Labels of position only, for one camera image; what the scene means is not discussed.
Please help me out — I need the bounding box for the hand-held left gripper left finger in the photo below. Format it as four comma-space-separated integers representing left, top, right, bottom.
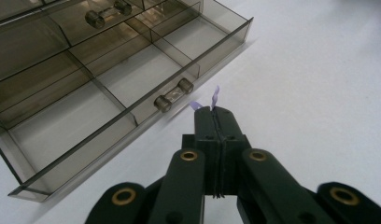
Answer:
181, 105, 223, 199

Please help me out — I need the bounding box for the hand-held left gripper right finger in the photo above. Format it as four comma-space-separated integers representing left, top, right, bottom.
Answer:
214, 105, 252, 199

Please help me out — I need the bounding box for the purple star-shaped hair clip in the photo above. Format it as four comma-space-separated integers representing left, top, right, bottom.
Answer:
189, 85, 221, 112

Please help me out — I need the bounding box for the smoked plastic divided drawer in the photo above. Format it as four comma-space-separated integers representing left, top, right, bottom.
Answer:
0, 0, 254, 203

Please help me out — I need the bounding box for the smoked plastic drawer organizer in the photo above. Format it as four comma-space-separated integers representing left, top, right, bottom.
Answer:
0, 0, 205, 87

